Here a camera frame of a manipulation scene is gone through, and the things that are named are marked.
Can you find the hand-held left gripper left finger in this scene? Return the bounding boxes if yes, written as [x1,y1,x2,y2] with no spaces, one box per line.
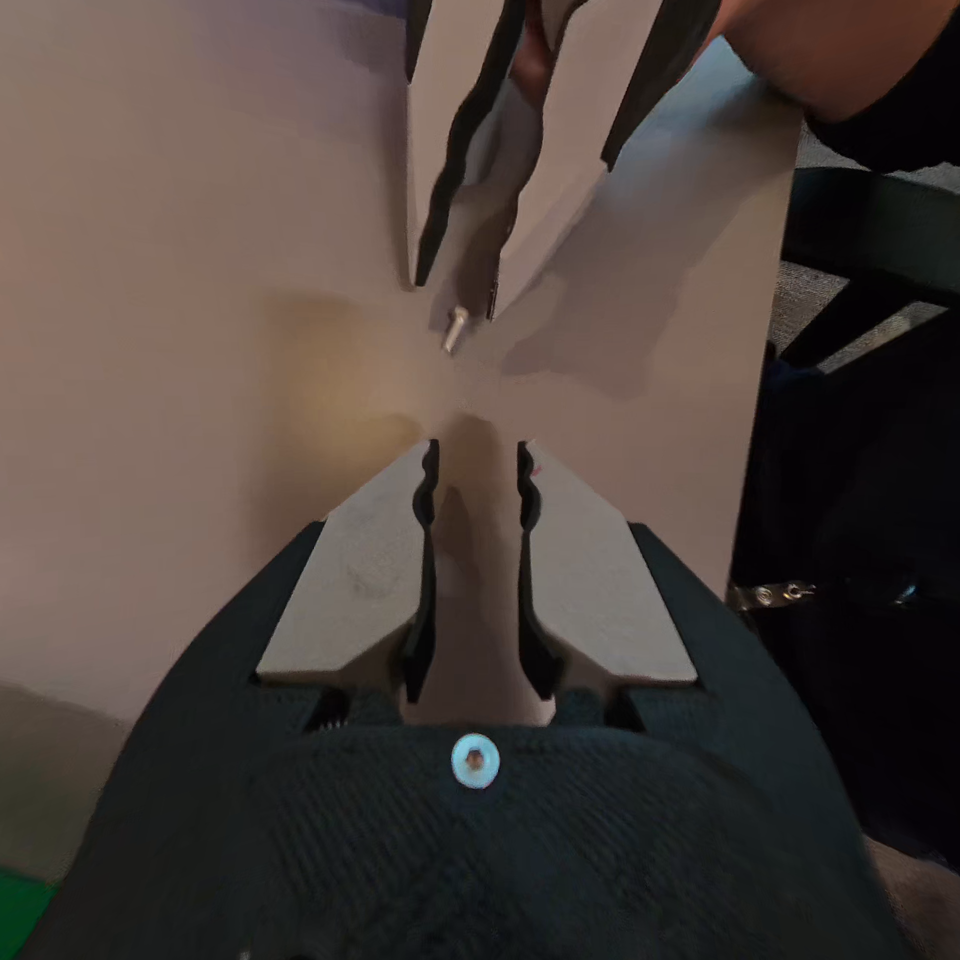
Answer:
[256,438,441,706]

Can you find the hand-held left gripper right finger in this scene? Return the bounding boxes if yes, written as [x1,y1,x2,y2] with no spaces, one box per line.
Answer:
[516,441,699,700]

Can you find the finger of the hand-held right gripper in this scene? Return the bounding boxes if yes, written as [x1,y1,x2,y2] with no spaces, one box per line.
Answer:
[407,0,527,290]
[486,0,666,321]

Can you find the green plastic bin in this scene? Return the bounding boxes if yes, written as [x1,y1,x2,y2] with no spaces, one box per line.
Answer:
[0,870,63,960]

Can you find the person's right hand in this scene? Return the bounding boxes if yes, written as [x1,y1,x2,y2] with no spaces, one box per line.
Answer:
[513,0,954,124]

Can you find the person's black chair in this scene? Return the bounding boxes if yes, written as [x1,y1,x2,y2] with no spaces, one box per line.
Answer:
[780,167,960,370]

